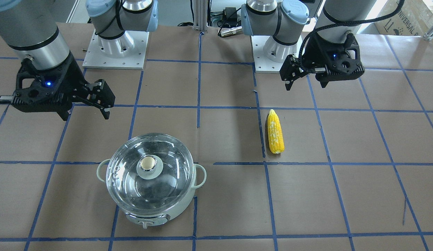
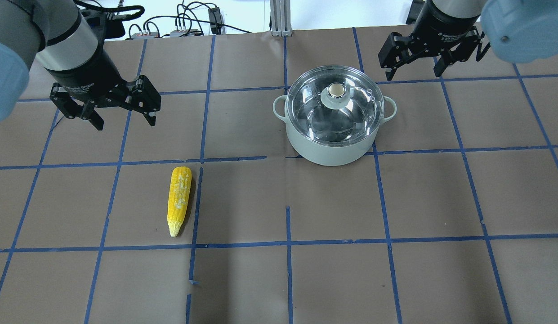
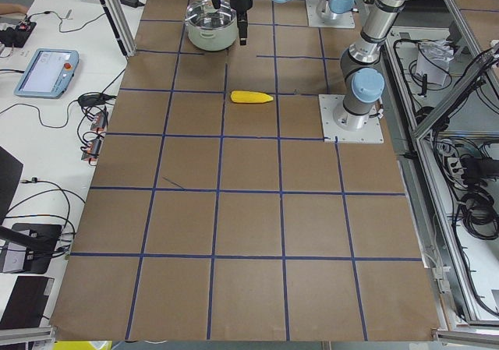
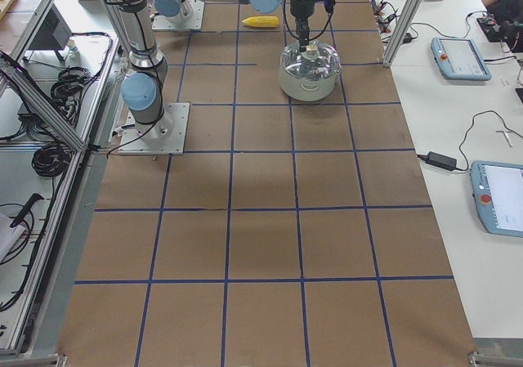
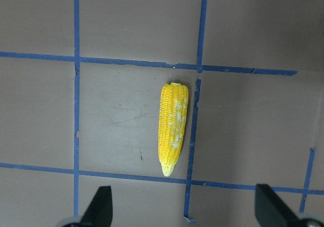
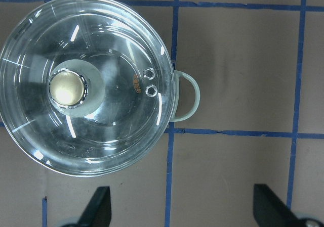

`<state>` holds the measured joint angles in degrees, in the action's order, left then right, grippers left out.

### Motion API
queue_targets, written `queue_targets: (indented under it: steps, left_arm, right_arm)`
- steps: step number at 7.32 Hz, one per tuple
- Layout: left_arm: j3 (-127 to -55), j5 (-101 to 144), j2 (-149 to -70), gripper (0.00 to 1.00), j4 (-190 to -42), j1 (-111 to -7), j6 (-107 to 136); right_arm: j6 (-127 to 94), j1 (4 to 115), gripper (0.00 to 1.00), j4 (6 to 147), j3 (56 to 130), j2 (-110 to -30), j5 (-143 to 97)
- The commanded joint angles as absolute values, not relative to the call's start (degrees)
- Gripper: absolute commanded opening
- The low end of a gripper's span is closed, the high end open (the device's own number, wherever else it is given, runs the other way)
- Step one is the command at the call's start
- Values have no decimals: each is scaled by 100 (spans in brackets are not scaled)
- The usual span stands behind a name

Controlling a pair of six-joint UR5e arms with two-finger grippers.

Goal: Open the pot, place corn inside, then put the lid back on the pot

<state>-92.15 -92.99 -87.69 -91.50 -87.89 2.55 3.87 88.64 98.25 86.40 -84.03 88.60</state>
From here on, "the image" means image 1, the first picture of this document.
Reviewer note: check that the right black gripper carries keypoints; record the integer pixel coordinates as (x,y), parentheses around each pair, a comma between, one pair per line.
(70,76)

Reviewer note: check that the aluminium frame post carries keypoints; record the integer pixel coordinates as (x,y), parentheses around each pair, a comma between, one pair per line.
(200,15)

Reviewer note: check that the pale green cooking pot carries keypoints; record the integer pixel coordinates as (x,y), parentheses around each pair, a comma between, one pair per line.
(151,205)

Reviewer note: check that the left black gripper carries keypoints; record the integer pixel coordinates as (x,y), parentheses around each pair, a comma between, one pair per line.
(311,55)

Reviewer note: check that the glass pot lid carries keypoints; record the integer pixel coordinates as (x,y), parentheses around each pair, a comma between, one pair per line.
(150,171)

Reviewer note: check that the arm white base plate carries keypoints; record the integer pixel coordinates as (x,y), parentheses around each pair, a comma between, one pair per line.
(126,52)
(269,55)

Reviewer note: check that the cardboard box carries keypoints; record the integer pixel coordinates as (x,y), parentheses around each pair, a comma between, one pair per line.
(414,19)

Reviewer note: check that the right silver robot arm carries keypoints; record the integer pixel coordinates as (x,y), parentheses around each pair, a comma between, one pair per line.
(29,29)

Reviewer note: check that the black power adapter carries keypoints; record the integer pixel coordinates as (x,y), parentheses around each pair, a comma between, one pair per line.
(230,15)

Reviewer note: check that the yellow corn cob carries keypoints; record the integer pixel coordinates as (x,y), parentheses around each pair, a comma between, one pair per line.
(274,131)

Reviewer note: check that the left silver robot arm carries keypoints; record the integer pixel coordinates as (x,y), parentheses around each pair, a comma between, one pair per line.
(285,20)

